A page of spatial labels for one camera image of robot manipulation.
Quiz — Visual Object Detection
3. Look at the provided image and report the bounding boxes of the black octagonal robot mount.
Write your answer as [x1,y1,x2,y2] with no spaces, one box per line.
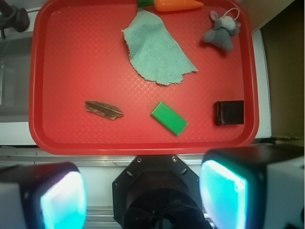
[112,155,211,229]

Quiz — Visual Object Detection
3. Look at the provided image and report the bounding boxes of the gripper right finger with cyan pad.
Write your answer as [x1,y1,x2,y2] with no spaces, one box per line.
[199,145,305,229]

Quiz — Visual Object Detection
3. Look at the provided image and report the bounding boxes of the brown wood bark piece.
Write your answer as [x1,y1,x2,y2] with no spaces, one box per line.
[85,101,123,121]

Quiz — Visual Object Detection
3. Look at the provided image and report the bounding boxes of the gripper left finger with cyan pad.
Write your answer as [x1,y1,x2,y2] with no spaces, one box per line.
[0,162,88,229]

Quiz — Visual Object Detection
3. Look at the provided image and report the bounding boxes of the dark brown leather wallet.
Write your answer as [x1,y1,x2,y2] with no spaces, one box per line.
[214,100,244,125]

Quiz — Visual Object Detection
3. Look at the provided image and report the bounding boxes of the green rectangular block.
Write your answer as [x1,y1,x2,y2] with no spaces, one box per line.
[151,102,188,136]

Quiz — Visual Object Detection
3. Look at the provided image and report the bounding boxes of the gray plush mouse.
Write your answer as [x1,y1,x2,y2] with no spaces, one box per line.
[202,8,241,52]

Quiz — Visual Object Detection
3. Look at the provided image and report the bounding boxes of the red plastic tray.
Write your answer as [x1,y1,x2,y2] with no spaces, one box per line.
[29,0,259,156]

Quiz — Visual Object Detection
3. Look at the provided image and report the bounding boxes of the orange plastic carrot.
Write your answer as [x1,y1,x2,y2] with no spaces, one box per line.
[138,0,204,12]

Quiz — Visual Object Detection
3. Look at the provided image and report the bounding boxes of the teal cloth rag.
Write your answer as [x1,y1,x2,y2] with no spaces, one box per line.
[122,9,198,86]

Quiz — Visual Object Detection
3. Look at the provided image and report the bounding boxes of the black clamp knob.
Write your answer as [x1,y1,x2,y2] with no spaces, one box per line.
[0,0,30,39]

